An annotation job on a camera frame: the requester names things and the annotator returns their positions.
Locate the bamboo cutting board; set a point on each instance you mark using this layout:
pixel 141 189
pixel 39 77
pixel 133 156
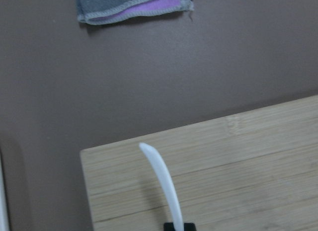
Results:
pixel 252 171

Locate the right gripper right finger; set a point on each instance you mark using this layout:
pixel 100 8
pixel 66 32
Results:
pixel 189 227

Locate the grey folded cloth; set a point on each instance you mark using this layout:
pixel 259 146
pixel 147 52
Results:
pixel 102 12

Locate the white ceramic spoon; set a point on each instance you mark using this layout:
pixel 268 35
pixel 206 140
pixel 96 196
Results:
pixel 166 182

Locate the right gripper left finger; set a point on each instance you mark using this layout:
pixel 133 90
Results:
pixel 168 227

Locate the cream cartoon serving tray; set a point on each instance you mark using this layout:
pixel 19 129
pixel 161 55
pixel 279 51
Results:
pixel 4 223

